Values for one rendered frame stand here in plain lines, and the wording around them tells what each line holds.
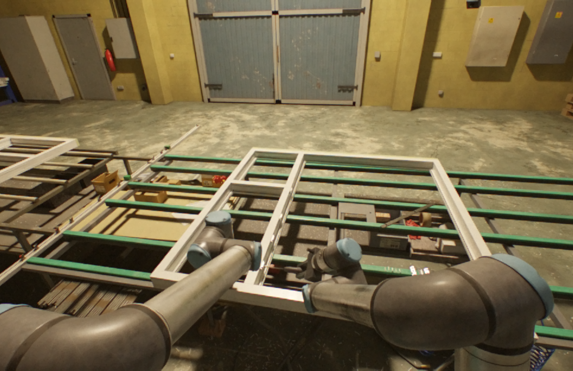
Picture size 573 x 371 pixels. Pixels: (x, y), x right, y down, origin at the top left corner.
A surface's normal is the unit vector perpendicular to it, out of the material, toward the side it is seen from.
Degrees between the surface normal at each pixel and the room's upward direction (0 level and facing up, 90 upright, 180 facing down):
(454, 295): 23
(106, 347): 37
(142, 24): 90
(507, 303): 46
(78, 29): 90
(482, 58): 90
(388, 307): 56
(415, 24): 90
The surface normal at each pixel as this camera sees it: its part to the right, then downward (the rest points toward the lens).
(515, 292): 0.16, -0.42
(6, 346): -0.07, -0.70
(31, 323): 0.04, -0.96
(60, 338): 0.12, -0.88
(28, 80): -0.18, 0.50
